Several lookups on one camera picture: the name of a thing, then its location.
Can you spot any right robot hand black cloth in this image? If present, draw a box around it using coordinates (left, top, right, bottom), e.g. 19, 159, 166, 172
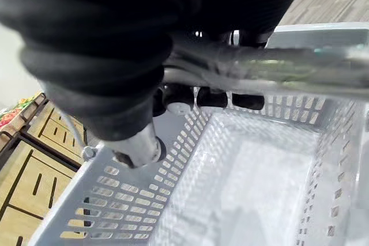
0, 0, 314, 169

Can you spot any grey perforated plastic basket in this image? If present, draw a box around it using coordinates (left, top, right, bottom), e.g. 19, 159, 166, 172
28, 22, 369, 246

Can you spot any light wooden slotted crate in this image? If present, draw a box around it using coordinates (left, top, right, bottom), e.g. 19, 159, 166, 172
0, 130, 83, 246
20, 92, 89, 168

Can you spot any colourful produce in wooden crate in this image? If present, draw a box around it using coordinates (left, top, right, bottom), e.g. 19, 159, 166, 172
0, 92, 48, 136

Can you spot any grey metal basket handle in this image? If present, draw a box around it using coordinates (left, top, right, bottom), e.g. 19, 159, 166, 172
60, 112, 97, 162

